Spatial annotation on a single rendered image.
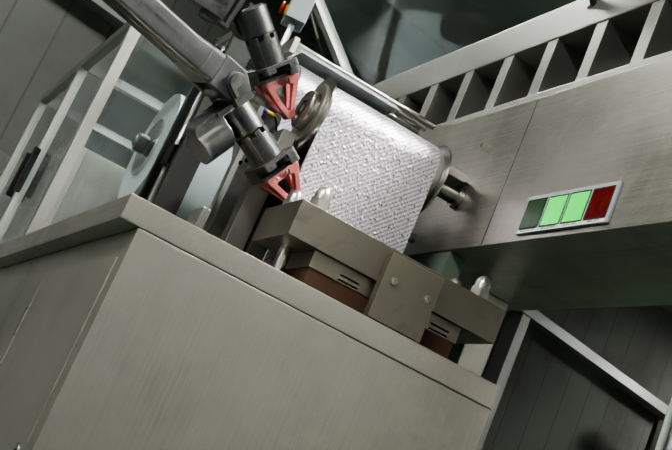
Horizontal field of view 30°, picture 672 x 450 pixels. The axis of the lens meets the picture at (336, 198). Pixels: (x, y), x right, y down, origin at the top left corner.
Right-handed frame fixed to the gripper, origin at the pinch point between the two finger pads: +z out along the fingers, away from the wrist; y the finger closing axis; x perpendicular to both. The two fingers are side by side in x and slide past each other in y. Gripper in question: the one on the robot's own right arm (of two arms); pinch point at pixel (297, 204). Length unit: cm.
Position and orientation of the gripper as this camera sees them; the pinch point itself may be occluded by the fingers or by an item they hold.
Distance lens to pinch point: 214.0
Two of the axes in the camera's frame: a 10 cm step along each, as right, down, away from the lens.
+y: 4.1, -0.9, -9.1
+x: 7.3, -5.5, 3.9
